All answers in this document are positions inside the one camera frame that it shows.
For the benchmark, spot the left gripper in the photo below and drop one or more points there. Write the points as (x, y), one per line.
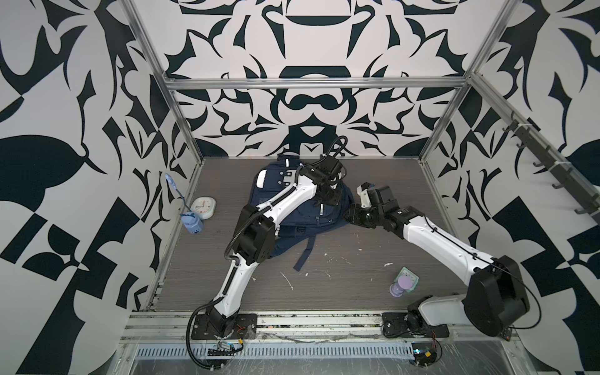
(334, 202)

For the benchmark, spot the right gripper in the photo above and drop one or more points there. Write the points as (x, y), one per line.
(353, 213)

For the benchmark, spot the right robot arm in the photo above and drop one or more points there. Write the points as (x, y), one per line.
(496, 295)

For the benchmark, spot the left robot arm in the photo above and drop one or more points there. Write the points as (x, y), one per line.
(291, 201)

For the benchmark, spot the white round alarm clock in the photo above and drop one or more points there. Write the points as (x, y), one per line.
(204, 207)

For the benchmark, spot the small green circuit board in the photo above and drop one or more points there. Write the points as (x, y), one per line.
(425, 357)

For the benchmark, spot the black remote control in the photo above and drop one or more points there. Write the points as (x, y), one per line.
(506, 334)

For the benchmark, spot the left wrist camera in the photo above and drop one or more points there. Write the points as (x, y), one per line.
(327, 168)

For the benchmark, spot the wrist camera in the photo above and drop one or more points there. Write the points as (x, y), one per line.
(327, 168)
(363, 192)

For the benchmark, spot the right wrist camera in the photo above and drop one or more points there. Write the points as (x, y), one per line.
(363, 192)

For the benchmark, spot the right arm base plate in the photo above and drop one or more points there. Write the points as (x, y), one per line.
(408, 326)

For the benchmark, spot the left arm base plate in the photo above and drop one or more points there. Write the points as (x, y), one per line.
(212, 327)

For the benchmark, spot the wall hook rack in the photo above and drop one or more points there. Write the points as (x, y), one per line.
(548, 157)

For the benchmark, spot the white slotted cable duct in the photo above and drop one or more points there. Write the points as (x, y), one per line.
(328, 350)

